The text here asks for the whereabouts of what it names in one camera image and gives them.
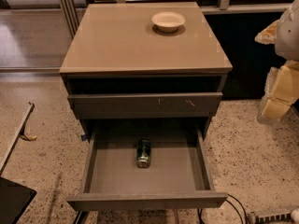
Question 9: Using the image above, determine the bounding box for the grey table edge left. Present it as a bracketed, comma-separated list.
[0, 102, 37, 175]

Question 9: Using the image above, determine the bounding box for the grey power strip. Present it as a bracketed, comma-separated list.
[247, 210, 292, 224]

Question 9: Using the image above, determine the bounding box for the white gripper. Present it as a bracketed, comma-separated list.
[254, 20, 299, 119]

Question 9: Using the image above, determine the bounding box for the green soda can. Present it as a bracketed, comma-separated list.
[136, 139, 151, 168]

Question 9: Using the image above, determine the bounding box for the black monitor corner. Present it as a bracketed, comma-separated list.
[0, 177, 36, 224]

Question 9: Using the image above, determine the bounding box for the grey drawer cabinet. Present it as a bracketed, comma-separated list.
[60, 3, 232, 134]

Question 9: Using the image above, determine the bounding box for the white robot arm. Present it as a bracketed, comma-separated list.
[254, 0, 299, 122]

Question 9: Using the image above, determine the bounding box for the white paper bowl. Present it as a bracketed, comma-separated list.
[151, 12, 186, 33]

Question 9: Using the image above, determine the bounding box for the open grey middle drawer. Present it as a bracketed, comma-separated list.
[67, 131, 228, 211]

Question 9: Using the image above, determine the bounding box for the black power cable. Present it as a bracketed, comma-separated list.
[197, 193, 249, 224]

